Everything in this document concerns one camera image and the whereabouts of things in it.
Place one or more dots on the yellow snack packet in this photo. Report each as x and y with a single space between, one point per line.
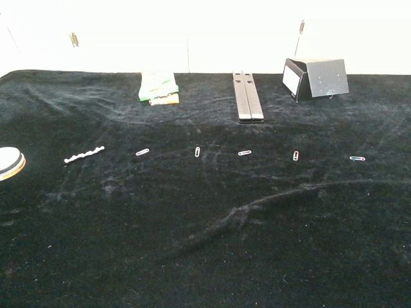
165 100

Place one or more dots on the green orange snack packet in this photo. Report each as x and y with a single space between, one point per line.
157 85

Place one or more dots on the dark metal screen hinge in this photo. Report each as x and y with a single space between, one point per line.
74 39
301 27

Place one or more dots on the black folded two-bar stand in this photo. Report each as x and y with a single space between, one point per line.
250 99

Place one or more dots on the white round lid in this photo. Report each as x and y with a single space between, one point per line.
9 160

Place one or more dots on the bluish paperclip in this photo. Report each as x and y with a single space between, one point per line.
357 158

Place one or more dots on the black cardboard box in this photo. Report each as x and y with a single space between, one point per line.
326 78

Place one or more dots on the silver paperclip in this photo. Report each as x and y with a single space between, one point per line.
295 156
142 152
244 153
197 152

